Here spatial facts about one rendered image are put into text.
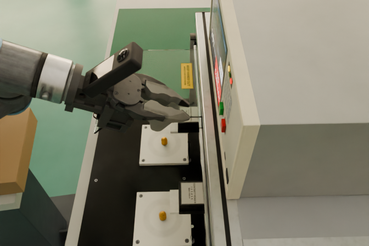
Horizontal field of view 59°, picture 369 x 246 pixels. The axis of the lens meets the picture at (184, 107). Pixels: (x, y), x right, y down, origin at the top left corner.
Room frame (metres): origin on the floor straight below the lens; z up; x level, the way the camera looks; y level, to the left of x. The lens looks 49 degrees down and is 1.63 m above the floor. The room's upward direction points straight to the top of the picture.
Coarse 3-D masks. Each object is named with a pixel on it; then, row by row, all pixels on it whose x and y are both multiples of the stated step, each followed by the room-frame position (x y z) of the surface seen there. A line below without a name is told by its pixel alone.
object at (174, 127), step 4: (188, 120) 0.57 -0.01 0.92; (192, 120) 0.57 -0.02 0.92; (196, 120) 0.57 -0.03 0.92; (172, 124) 0.59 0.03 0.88; (176, 124) 0.59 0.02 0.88; (180, 124) 0.56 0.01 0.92; (184, 124) 0.56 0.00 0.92; (188, 124) 0.56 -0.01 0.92; (192, 124) 0.56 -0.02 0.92; (196, 124) 0.56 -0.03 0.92; (172, 128) 0.57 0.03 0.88; (176, 128) 0.57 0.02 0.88; (180, 128) 0.56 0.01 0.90; (184, 128) 0.56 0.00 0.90; (188, 128) 0.56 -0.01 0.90; (192, 128) 0.56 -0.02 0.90; (196, 128) 0.56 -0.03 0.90; (172, 132) 0.56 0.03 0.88; (176, 132) 0.56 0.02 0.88; (180, 132) 0.56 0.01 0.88; (184, 132) 0.56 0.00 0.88; (188, 132) 0.56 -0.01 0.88
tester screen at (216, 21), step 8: (216, 0) 0.59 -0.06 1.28; (216, 8) 0.58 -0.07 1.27; (216, 16) 0.57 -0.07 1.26; (216, 24) 0.56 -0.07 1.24; (216, 32) 0.55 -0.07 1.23; (216, 40) 0.54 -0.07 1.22; (224, 40) 0.45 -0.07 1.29; (216, 48) 0.53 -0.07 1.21; (224, 48) 0.44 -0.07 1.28; (216, 56) 0.52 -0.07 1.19; (224, 56) 0.43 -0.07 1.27; (224, 64) 0.42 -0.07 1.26
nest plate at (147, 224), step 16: (144, 192) 0.42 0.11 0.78; (160, 192) 0.42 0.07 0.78; (144, 208) 0.37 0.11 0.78; (160, 208) 0.37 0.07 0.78; (144, 224) 0.33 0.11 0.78; (160, 224) 0.33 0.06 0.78; (176, 224) 0.33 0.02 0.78; (144, 240) 0.29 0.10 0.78; (160, 240) 0.29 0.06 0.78; (176, 240) 0.29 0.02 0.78
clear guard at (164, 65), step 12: (144, 60) 0.66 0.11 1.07; (156, 60) 0.66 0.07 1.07; (168, 60) 0.66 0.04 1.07; (180, 60) 0.66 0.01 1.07; (192, 60) 0.66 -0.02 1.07; (144, 72) 0.61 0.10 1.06; (156, 72) 0.61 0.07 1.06; (168, 72) 0.61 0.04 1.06; (180, 72) 0.61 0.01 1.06; (168, 84) 0.57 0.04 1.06; (180, 84) 0.57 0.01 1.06; (192, 96) 0.53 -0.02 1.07; (180, 108) 0.49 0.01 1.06; (192, 108) 0.49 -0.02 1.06; (96, 120) 0.50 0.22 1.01; (96, 132) 0.46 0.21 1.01
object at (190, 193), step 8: (184, 184) 0.37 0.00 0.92; (192, 184) 0.37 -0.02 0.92; (200, 184) 0.37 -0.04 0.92; (176, 192) 0.37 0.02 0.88; (184, 192) 0.35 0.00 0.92; (192, 192) 0.35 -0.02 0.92; (200, 192) 0.35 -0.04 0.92; (176, 200) 0.35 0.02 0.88; (184, 200) 0.33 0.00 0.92; (192, 200) 0.33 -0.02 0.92; (200, 200) 0.33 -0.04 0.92; (176, 208) 0.33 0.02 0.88; (184, 208) 0.32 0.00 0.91; (192, 208) 0.32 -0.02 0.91; (200, 208) 0.32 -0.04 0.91
